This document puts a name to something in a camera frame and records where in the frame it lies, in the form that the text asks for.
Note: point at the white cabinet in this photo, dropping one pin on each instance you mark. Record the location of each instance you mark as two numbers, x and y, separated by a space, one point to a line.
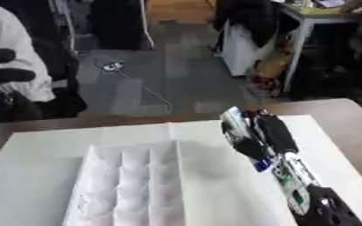
240 50

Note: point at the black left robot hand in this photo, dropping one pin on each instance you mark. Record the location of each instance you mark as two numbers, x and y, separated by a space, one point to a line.
4 76

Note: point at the white box with dividers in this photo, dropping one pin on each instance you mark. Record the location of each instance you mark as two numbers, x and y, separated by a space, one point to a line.
138 182

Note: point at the white-legged desk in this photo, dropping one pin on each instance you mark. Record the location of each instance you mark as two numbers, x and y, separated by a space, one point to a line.
313 17

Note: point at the black upright case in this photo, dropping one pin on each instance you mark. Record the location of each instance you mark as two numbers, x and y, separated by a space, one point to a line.
117 23

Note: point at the person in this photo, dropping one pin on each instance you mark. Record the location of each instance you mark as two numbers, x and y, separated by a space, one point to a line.
9 41

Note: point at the black jacket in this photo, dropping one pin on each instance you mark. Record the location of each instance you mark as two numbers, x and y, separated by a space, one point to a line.
256 17

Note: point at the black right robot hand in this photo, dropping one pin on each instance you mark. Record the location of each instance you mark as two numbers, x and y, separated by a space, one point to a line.
277 135

